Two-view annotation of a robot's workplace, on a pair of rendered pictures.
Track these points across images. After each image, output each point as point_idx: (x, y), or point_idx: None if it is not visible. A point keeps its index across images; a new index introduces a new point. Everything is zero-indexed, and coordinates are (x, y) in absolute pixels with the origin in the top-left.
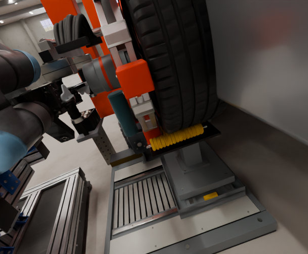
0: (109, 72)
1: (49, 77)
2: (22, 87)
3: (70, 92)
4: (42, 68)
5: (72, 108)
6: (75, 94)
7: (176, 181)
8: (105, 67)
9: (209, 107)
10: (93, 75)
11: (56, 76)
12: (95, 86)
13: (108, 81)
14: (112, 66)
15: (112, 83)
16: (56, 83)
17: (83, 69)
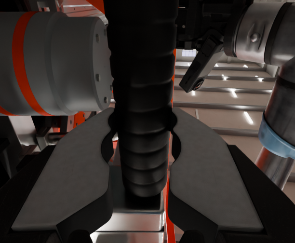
0: (10, 90)
1: (144, 223)
2: (272, 115)
3: (184, 37)
4: (149, 242)
5: (124, 74)
6: (178, 24)
7: None
8: (26, 105)
9: None
10: (68, 95)
11: (115, 220)
12: (69, 60)
13: (17, 65)
14: (2, 103)
15: (6, 48)
16: (136, 195)
17: (98, 110)
